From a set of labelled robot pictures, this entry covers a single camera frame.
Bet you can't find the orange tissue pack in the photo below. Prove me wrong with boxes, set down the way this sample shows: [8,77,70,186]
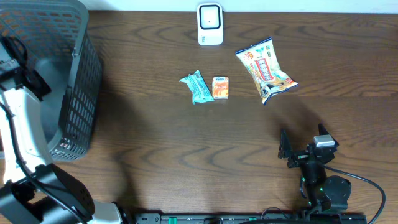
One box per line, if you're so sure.
[212,77,229,99]

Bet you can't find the yellow antibacterial wipes bag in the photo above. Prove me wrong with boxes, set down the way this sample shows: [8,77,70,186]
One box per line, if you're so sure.
[235,37,299,105]

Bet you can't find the light teal wipes pack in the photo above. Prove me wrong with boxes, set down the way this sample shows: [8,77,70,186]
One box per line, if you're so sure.
[180,70,214,104]

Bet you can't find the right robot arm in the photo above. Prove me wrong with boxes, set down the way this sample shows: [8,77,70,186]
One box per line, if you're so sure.
[278,124,351,212]

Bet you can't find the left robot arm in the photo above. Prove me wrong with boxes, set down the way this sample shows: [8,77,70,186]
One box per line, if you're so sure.
[1,37,134,223]

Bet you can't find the white barcode scanner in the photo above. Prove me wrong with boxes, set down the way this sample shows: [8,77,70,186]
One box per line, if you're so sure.
[197,2,224,46]

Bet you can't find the dark grey plastic basket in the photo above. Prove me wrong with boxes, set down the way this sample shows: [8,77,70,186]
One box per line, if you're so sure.
[1,0,102,161]

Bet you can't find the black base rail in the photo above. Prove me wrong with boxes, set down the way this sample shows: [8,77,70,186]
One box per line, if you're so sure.
[134,213,367,224]

